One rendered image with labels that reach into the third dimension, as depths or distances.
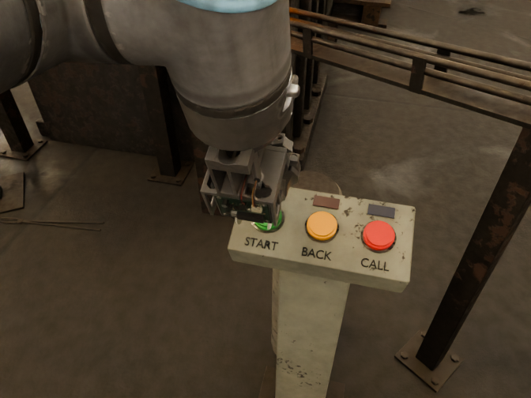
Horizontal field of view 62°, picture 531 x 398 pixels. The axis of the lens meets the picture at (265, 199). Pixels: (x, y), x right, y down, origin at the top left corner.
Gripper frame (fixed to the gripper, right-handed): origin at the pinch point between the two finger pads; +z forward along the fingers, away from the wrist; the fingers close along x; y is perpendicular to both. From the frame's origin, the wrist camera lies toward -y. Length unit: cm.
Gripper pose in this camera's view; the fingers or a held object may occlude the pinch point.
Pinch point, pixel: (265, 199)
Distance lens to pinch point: 55.8
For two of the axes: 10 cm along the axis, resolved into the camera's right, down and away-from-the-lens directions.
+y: -2.2, 8.7, -4.4
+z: 0.8, 4.6, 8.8
